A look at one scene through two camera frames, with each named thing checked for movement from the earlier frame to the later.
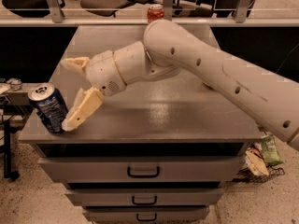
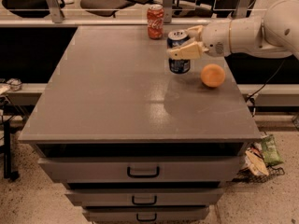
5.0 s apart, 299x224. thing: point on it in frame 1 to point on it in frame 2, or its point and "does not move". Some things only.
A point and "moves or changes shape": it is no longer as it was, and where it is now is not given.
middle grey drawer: [144, 197] does not move
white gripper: [103, 72] to [215, 38]
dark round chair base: [26, 4] does not move
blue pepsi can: [49, 105] moves or changes shape
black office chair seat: [106, 0] does not move
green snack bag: [270, 149] does not move
